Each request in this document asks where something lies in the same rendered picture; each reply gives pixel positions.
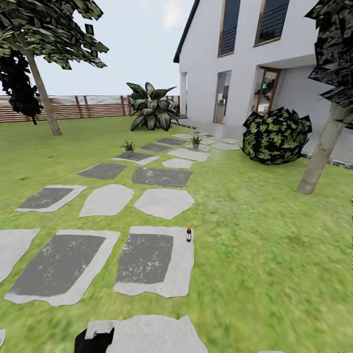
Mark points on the fixed window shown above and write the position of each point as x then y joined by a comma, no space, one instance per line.
222,97

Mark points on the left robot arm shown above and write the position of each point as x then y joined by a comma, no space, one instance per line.
91,342

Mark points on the tree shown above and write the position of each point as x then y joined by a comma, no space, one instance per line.
46,27
334,18
13,77

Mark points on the pot plant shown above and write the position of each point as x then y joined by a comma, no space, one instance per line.
196,142
129,149

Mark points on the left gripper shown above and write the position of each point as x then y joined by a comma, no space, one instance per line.
96,345

